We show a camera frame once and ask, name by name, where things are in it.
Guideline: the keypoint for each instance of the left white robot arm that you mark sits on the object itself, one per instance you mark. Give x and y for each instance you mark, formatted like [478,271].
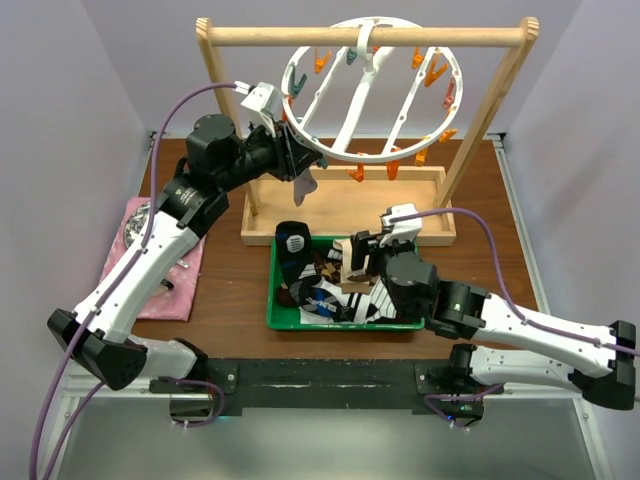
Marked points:
[97,332]

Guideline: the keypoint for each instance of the wooden hanger rack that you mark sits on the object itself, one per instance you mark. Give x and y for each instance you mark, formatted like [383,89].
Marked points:
[348,194]

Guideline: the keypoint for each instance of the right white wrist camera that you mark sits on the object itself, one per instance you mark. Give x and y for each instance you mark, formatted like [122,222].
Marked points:
[400,230]

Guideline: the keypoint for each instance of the black blue sports sock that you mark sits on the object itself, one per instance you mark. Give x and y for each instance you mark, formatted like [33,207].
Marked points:
[309,290]

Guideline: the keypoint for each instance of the pink cloth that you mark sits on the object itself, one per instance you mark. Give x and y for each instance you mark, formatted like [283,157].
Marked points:
[173,298]

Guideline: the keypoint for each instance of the green plastic bin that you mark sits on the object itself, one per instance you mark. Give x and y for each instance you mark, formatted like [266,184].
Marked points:
[289,319]

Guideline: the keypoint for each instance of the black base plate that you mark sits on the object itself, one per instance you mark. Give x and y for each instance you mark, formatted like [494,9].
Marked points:
[372,384]

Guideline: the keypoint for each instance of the white black striped sock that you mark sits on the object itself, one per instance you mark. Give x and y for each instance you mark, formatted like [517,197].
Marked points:
[380,307]

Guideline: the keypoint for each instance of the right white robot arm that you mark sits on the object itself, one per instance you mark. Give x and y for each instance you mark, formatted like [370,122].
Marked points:
[497,341]

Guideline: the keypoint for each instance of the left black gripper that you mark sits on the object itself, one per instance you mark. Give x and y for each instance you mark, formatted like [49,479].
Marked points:
[291,156]

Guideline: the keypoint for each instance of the blue patterned plate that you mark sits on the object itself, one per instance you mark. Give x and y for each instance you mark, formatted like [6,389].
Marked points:
[135,224]

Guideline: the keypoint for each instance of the grey sock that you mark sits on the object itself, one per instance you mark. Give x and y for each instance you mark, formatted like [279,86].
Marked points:
[303,185]

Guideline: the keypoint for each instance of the beige tan sock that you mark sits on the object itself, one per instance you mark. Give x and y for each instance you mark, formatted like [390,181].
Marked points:
[352,281]

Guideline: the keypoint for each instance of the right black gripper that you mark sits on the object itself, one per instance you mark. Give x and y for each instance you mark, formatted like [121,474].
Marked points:
[358,246]

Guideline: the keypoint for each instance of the white round clip hanger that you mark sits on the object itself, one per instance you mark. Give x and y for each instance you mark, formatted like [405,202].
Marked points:
[428,65]

